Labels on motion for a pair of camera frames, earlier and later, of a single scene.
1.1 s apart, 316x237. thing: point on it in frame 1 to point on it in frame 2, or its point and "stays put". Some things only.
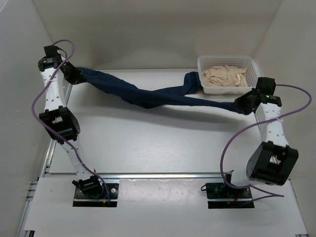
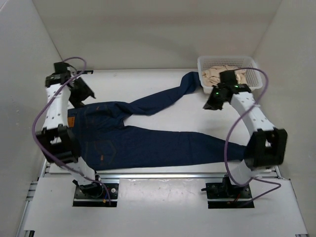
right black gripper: (239, 102) to (211, 104)
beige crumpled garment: (225, 76) stays put
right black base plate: (220, 196) stays put
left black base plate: (81, 200) stays put
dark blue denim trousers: (191, 93) to (101, 141)
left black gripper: (77, 78) to (86, 92)
